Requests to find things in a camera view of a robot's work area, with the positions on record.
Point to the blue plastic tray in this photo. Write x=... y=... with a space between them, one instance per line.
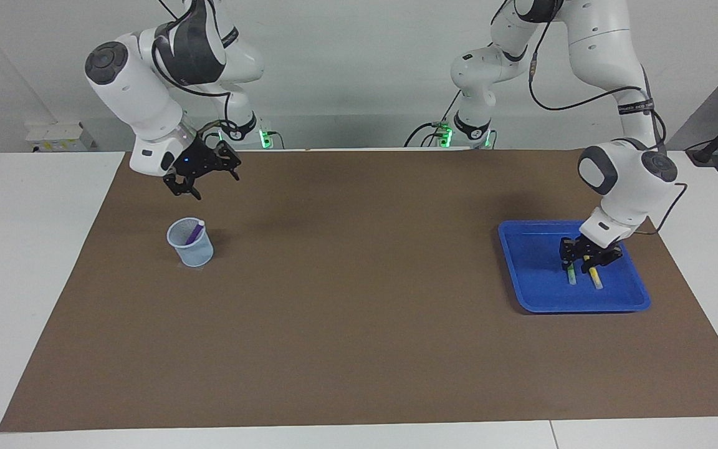
x=540 y=274

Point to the green pen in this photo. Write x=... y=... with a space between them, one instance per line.
x=573 y=277

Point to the purple pen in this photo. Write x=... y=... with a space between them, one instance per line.
x=194 y=233

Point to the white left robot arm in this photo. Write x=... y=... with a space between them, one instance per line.
x=602 y=43

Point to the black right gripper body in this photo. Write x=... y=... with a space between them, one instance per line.
x=198 y=157

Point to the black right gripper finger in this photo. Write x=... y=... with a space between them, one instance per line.
x=181 y=184
x=229 y=156

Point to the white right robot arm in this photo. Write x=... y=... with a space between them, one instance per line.
x=141 y=93

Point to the yellow pen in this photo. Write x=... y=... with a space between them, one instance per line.
x=596 y=279

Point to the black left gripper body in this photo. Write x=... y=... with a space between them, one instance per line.
x=586 y=248

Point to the light blue mesh pen cup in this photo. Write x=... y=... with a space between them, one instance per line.
x=194 y=252

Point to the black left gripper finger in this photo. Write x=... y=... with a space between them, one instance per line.
x=602 y=260
x=569 y=260

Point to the white power box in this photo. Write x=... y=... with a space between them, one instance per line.
x=57 y=137

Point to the brown table mat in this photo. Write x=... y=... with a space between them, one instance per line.
x=359 y=324

